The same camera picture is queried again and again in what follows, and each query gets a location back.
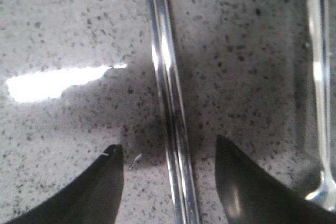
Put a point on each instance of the silver metal chopstick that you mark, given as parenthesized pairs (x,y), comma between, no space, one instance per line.
(167,125)
(176,104)

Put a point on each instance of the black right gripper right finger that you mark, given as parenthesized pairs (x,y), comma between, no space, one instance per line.
(248,194)

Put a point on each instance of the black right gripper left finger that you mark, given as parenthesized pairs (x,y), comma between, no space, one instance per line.
(93,197)

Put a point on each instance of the silver metal spoon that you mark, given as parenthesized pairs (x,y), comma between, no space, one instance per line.
(318,20)

